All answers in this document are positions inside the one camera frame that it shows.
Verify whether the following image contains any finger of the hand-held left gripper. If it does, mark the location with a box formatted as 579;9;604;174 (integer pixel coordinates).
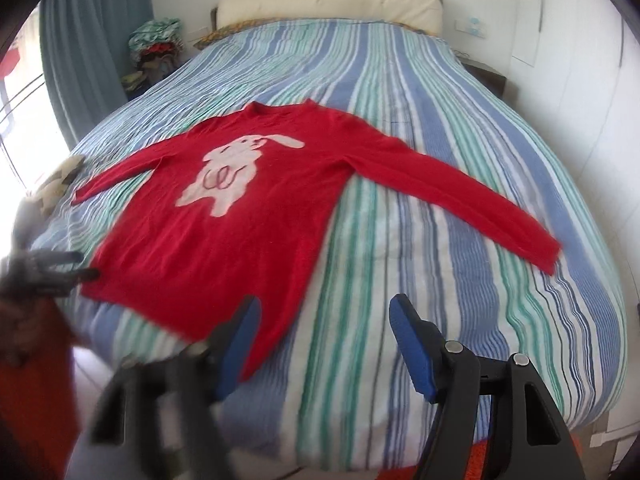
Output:
30;267;102;295
20;250;85;274

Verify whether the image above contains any wall socket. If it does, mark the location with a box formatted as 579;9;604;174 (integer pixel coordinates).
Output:
454;16;489;40

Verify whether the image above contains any yellow patterned pillow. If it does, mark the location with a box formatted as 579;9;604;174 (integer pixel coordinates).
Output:
194;19;273;50

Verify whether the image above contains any person's orange clothing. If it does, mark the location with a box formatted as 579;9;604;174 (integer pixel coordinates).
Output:
0;297;83;466

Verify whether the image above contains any dark nightstand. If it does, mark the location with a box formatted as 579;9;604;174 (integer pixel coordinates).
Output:
462;56;508;98

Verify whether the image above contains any beige plush toy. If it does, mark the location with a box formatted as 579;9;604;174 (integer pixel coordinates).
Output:
32;154;87;213

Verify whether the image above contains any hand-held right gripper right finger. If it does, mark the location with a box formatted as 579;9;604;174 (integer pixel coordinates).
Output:
389;292;586;480

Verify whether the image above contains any window railing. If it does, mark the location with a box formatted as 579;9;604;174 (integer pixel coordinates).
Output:
0;72;48;131

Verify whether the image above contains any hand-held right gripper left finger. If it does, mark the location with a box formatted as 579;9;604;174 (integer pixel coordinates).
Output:
90;295;263;480

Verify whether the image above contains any orange cloth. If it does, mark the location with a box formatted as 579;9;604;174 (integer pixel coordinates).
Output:
467;437;585;480

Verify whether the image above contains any pile of clothes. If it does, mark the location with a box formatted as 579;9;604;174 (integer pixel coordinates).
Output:
121;17;186;93

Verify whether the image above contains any person's left hand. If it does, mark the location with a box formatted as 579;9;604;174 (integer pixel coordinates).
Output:
0;300;58;368

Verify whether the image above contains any blue curtain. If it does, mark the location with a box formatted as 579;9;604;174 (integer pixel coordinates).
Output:
39;0;156;143

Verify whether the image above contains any red sweater with rabbit print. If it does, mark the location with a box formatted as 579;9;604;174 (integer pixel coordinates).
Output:
71;100;563;383

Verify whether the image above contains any striped bed blanket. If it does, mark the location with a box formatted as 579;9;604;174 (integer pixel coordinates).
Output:
37;17;628;471

